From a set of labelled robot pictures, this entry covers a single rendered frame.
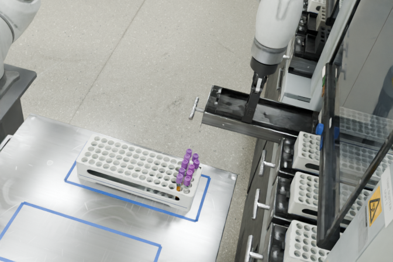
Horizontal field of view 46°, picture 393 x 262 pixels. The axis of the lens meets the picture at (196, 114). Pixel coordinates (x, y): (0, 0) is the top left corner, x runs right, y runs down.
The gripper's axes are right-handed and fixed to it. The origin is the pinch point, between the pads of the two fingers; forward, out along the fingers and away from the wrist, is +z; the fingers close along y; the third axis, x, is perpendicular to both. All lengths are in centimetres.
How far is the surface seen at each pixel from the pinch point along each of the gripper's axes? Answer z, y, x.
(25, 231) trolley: 3, -55, 43
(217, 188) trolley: 2.4, -29.8, 3.9
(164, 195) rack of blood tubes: 1.7, -36.8, 16.3
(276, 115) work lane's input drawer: 3.9, 5.0, -8.7
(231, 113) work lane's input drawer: 2.6, -0.8, 4.9
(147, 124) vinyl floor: 84, 62, 46
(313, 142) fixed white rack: -1.5, -8.2, -19.2
